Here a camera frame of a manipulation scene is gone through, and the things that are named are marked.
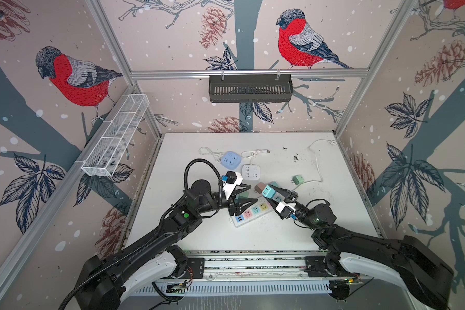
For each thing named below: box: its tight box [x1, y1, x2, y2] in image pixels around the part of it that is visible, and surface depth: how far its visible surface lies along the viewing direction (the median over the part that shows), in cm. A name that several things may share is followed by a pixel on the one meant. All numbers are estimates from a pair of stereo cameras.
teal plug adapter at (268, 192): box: [261, 184, 277, 199], surface depth 70 cm
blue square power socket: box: [220, 151, 242, 170], surface depth 107 cm
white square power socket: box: [241, 163, 261, 186], surface depth 100 cm
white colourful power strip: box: [229, 195, 274, 228], surface depth 86 cm
